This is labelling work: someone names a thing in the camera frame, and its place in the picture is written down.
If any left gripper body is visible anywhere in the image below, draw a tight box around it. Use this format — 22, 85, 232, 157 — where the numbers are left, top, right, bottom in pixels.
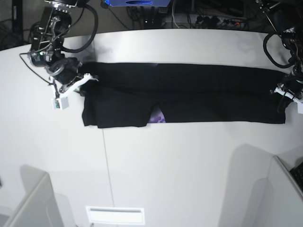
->
270, 74, 303, 99

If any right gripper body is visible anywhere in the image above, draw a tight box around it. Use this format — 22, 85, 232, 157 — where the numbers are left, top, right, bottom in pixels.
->
45, 58, 83, 86

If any black T-shirt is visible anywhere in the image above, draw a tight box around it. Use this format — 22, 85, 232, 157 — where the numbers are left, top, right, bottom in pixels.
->
82, 62, 286, 128

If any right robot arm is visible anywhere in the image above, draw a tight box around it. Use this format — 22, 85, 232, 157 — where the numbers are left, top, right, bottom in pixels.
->
25, 0, 98, 99

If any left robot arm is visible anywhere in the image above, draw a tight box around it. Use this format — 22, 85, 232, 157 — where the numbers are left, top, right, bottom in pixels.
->
256, 0, 303, 114

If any blue box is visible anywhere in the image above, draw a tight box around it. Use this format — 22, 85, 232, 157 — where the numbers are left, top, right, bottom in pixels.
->
102, 0, 170, 7

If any black keyboard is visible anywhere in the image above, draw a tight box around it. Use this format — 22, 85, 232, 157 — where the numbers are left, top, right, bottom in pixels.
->
290, 163, 303, 190

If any black tower case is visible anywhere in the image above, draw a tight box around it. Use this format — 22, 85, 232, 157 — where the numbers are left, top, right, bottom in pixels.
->
11, 0, 24, 44

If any white right partition panel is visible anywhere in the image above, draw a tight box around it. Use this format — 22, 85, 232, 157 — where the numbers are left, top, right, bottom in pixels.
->
260, 156, 303, 227

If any white partition panel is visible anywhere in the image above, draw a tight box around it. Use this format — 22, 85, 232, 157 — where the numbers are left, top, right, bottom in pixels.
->
0, 165, 76, 227
260, 156, 303, 227

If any white left partition panel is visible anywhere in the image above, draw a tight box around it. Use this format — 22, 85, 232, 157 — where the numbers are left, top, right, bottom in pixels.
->
0, 165, 76, 227

